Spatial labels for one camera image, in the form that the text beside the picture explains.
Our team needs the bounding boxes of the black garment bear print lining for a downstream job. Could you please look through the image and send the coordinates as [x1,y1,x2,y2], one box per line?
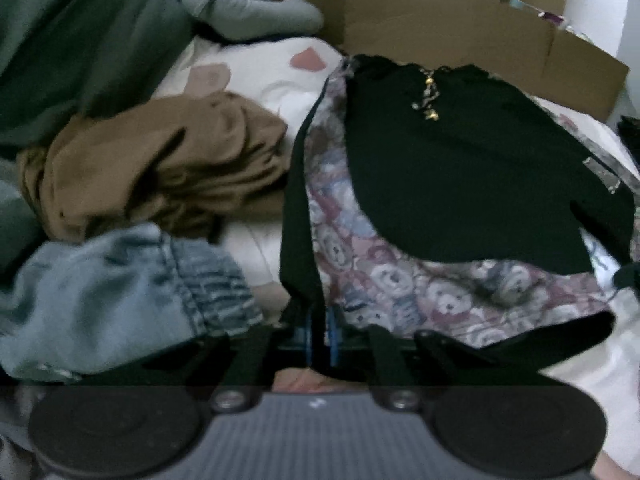
[279,54,640,366]

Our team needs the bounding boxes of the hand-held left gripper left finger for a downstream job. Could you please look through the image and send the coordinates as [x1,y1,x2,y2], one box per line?
[170,305,316,413]

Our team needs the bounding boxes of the bear printed white blanket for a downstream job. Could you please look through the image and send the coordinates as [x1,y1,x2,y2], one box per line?
[150,35,640,476]

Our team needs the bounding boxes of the purple white refill bag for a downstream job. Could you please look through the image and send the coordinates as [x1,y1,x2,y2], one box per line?
[510,0,568,28]

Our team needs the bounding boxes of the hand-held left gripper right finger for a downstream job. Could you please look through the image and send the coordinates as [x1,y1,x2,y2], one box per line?
[325,305,506,413]

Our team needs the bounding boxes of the black folded cloth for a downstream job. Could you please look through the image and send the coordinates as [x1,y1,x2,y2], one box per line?
[617,115,640,161]

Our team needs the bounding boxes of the brown garment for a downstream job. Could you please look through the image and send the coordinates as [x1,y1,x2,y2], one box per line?
[16,91,289,245]

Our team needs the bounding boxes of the dark green pillow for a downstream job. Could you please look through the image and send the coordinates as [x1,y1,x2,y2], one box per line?
[0,0,193,148]

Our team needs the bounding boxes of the brown cardboard sheet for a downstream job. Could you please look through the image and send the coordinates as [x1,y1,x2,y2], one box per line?
[240,0,631,123]

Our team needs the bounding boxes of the grey neck pillow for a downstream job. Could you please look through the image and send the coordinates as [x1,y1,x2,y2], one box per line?
[180,0,325,42]

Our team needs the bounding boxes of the grey garment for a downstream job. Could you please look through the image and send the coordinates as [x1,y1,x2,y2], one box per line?
[0,157,48,276]

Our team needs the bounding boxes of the blue denim jeans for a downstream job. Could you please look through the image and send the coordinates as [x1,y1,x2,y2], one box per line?
[0,222,265,383]

